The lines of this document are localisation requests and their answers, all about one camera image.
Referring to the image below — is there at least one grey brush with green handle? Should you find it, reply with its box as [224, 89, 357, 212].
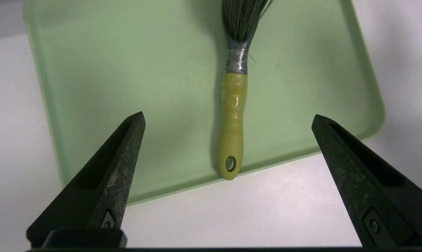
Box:
[217, 0, 276, 181]

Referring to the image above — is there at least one light green plastic tray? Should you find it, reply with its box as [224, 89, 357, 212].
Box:
[24, 0, 386, 206]

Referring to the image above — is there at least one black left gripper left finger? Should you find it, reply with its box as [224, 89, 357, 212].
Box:
[26, 111, 146, 248]

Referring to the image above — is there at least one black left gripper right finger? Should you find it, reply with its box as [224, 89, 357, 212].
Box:
[312, 114, 422, 248]

